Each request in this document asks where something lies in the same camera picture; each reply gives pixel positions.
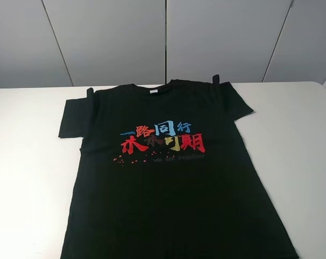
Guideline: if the black printed t-shirt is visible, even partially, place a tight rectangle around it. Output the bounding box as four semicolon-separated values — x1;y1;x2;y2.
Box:
52;73;255;259

